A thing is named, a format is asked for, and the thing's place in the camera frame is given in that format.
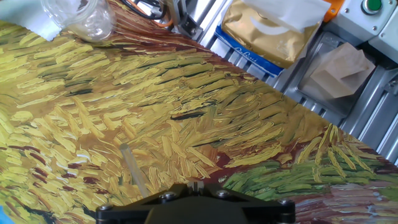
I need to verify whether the clear glass beaker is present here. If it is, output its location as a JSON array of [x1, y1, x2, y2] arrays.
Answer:
[[40, 0, 118, 44]]

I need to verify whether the white paper sheet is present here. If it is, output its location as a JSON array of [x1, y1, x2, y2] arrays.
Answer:
[[0, 0, 63, 42]]

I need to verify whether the grey green-button box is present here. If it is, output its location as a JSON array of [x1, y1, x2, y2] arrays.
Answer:
[[325, 0, 398, 44]]

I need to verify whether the black mounting bracket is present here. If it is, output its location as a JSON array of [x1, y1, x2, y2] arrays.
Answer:
[[177, 14, 203, 40]]

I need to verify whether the clear glass stirring rod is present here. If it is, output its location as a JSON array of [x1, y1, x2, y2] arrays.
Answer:
[[119, 142, 150, 199]]

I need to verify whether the light wooden block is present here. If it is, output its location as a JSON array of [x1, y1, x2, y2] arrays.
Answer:
[[309, 42, 376, 100]]

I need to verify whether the painted wheatfield tablecloth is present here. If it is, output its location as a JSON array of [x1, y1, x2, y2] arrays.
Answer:
[[0, 0, 398, 224]]

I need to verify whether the blue tissue pack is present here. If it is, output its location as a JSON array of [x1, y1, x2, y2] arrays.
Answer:
[[213, 24, 284, 78]]

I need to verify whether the orange cable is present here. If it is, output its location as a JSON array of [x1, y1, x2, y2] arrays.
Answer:
[[129, 0, 174, 29]]

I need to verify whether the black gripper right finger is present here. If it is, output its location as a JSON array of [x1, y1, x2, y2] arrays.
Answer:
[[195, 182, 297, 224]]

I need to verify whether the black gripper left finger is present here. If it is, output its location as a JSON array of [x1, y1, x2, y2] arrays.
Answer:
[[95, 182, 195, 224]]

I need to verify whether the white pulled-out tissue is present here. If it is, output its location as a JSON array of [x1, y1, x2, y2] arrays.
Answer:
[[242, 0, 332, 34]]

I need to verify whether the gold tissue pack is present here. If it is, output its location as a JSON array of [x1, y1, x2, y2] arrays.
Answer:
[[221, 0, 323, 70]]

